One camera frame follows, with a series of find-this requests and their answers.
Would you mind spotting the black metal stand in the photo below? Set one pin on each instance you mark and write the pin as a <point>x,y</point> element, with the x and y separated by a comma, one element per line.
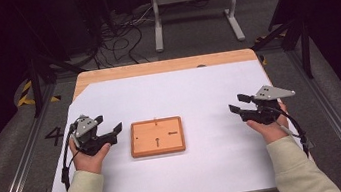
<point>304,47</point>
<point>34,81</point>

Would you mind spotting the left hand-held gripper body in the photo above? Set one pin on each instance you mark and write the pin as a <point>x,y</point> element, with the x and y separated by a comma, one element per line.
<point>86,126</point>

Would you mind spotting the yellow black hazard tape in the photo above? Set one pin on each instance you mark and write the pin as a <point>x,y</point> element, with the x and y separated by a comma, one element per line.
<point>264,60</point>
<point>25,92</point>

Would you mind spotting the wooden table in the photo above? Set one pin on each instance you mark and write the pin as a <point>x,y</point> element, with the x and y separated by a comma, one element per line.
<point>154,67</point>

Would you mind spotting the person's right hand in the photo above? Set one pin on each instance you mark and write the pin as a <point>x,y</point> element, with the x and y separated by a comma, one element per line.
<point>269,131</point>

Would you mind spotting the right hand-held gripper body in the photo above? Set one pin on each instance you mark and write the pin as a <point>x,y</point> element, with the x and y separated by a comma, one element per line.
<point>266,109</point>

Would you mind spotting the wooden picture frame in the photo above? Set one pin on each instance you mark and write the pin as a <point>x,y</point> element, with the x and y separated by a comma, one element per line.
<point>156,137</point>

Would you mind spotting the aluminium floor rail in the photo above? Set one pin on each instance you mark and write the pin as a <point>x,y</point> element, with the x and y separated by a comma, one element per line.
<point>23,163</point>
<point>336,119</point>

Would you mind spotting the white paper sheet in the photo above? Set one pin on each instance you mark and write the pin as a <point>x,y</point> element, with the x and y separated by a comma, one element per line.
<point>174,92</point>

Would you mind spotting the person's left hand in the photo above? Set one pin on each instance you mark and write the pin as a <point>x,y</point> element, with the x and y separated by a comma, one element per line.
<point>90,161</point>

